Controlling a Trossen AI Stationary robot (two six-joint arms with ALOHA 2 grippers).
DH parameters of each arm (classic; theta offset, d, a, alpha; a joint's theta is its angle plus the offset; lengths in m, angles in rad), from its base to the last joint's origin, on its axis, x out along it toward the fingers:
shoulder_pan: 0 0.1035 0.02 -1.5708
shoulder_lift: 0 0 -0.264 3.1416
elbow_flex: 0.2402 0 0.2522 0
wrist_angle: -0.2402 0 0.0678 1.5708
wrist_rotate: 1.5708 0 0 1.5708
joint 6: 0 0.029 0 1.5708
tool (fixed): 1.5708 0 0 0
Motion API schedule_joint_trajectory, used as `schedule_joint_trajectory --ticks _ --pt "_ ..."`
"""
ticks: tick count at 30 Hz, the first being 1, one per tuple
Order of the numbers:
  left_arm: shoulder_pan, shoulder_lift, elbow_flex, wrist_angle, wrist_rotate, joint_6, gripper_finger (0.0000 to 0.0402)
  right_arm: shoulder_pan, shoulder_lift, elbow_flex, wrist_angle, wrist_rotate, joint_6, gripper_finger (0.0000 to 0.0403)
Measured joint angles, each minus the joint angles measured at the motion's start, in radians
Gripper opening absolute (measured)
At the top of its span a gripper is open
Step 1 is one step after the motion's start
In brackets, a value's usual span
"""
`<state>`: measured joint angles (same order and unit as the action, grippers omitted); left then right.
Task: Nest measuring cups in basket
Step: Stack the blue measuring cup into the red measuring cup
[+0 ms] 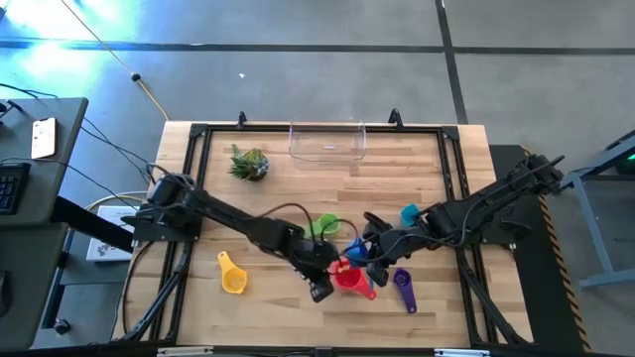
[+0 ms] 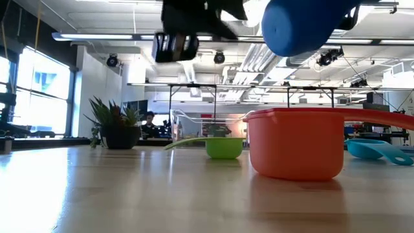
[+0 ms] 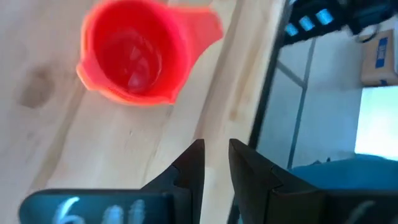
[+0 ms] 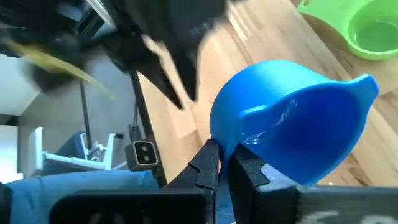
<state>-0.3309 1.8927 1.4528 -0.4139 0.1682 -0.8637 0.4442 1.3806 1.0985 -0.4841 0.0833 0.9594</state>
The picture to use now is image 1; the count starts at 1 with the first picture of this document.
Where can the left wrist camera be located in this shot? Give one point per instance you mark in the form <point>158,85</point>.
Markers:
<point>322,291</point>

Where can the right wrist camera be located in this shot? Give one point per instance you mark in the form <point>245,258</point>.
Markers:
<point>378,274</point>

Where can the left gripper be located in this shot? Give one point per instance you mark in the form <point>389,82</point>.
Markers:
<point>317,258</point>

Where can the orange-red measuring cup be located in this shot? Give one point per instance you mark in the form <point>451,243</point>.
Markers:
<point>352,280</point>

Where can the blue measuring cup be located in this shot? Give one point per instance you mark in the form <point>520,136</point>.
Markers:
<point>356,253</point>

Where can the black keyboard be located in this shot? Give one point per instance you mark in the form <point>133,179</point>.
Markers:
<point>12,188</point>

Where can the white smartphone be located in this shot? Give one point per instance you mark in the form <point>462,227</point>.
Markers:
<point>43,138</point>

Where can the black mat with hazard stripe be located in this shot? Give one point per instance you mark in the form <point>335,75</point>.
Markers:
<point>526,297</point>

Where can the yellow measuring cup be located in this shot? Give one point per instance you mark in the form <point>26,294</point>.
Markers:
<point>234,280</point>

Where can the grey desk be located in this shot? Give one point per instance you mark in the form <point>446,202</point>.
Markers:
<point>59,163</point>

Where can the grey-blue metal table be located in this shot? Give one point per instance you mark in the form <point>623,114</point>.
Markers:
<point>595,233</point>

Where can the purple measuring cup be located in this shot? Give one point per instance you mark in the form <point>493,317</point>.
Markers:
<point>403,278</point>

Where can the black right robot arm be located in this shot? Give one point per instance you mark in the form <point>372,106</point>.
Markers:
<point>476,208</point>

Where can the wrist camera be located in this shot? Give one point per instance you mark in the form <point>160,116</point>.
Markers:
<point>322,291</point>
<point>378,274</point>

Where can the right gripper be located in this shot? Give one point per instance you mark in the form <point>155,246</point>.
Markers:
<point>389,245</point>

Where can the clear plastic basket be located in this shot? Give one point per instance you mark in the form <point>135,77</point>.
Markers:
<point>327,149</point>

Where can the green measuring cup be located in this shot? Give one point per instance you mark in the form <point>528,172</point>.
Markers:
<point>327,224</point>

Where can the white printed booklet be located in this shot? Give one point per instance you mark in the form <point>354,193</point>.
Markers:
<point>106,238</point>

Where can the black aluminium table frame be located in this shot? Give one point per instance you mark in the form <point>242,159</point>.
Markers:
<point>248,128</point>

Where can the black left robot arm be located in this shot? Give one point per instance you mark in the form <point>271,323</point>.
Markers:
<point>223,213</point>

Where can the potted green plant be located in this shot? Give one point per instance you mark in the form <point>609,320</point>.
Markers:
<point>248,166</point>

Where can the teal measuring cup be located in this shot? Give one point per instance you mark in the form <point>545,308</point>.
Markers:
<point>409,215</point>

